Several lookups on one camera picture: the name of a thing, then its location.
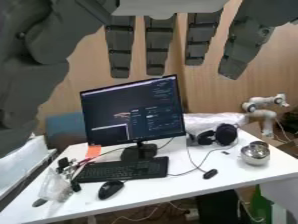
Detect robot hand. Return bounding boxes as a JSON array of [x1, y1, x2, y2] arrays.
[[0, 0, 298, 158]]

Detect blue chair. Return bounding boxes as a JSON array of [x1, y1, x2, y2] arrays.
[[44, 111, 88, 152]]

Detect black computer monitor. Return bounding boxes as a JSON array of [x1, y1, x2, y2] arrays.
[[79, 73, 188, 163]]

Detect orange sticky note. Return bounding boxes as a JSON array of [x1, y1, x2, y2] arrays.
[[84, 144, 104, 160]]

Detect clear plastic bag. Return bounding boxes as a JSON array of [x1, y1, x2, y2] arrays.
[[36, 167, 75, 203]]

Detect black keyboard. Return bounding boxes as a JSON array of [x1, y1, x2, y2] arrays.
[[73, 155, 171, 184]]

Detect black computer mouse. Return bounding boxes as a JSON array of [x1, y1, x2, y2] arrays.
[[97, 179, 127, 201]]

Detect black headphones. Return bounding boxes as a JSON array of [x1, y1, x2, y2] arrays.
[[193, 122, 241, 147]]

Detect white desk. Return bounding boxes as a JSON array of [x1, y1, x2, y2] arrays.
[[0, 127, 298, 224]]

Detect small black oval device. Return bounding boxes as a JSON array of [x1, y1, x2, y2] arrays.
[[203, 168, 220, 180]]

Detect small white jointed device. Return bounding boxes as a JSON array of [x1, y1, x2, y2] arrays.
[[241, 92, 290, 138]]

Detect metal bowl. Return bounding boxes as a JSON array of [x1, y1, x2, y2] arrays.
[[240, 140, 272, 167]]

